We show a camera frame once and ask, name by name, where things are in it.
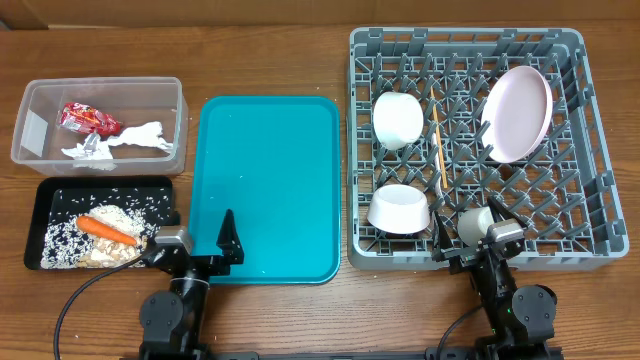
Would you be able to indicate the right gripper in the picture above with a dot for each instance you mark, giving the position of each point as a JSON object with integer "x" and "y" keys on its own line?
{"x": 440, "y": 241}

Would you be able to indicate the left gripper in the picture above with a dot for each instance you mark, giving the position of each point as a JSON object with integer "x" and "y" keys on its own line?
{"x": 231, "y": 250}

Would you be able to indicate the white cup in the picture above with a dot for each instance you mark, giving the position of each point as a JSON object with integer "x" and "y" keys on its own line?
{"x": 473, "y": 225}

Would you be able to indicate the wooden chopstick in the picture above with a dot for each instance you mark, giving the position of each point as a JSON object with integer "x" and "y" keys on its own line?
{"x": 444, "y": 180}

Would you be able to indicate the pink bowl with food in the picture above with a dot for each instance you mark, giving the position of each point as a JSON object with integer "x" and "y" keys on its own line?
{"x": 399, "y": 209}

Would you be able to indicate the white tissue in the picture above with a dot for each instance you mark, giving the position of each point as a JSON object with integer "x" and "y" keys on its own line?
{"x": 93, "y": 153}
{"x": 147, "y": 135}

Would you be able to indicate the orange carrot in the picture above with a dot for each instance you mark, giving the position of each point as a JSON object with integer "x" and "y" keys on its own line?
{"x": 94, "y": 227}

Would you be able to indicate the large white plate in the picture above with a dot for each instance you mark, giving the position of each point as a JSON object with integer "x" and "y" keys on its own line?
{"x": 518, "y": 113}

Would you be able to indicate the small white plate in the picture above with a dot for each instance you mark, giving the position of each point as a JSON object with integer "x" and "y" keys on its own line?
{"x": 397, "y": 120}

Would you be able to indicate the red snack wrapper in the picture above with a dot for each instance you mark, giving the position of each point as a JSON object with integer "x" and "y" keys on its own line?
{"x": 84, "y": 119}

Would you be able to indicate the white plastic fork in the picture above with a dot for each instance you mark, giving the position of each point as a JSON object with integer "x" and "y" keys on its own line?
{"x": 436, "y": 146}

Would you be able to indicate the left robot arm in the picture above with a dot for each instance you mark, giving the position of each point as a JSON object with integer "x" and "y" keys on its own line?
{"x": 172, "y": 319}

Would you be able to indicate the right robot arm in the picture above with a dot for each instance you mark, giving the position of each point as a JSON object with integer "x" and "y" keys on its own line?
{"x": 521, "y": 318}

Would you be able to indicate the grey dishwasher rack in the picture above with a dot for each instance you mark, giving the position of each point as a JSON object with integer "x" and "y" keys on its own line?
{"x": 564, "y": 190}

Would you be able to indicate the teal serving tray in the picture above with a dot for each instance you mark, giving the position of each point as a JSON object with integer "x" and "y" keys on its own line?
{"x": 275, "y": 162}

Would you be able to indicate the black tray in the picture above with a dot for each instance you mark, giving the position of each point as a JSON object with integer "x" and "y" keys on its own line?
{"x": 44, "y": 200}

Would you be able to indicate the rice and peanuts pile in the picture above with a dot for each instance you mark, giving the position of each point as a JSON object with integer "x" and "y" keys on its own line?
{"x": 136, "y": 212}

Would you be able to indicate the clear plastic bin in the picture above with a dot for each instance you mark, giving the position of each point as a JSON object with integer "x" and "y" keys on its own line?
{"x": 133, "y": 101}

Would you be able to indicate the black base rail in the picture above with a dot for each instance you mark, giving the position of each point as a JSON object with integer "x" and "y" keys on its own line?
{"x": 320, "y": 356}

